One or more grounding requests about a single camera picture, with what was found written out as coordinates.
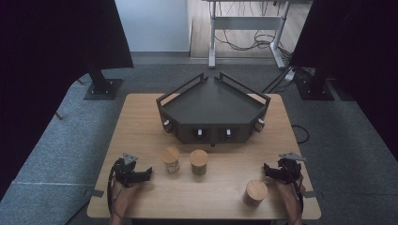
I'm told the black metal stand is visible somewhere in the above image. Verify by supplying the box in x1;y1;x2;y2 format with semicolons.
83;59;124;101
294;67;336;101

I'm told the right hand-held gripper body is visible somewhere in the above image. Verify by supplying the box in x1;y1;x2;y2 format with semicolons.
276;152;307;186

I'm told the left hand-held gripper cable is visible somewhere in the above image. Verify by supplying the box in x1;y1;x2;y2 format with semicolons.
106;158;124;218

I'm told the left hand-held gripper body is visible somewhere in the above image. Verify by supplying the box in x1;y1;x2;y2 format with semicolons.
112;152;139;188

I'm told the white desk frame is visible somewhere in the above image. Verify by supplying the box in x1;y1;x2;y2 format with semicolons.
201;0;294;70

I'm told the black corner shelf rack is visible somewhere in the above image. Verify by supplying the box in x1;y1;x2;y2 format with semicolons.
155;71;272;148

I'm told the glass jar with green contents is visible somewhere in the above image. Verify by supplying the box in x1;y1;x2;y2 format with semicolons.
189;149;209;176

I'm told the tangle of black cables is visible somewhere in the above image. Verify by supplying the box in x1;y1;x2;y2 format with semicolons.
214;1;294;60

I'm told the glass jar with pale beans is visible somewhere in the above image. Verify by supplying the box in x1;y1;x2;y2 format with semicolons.
161;146;181;174

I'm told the white power strip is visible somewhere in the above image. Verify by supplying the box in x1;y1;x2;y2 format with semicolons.
283;67;297;83

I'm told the black looped floor cable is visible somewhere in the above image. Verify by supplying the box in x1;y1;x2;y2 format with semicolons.
291;124;311;145

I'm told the glass jar with brown contents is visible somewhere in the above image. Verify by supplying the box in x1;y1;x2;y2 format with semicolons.
242;178;269;208

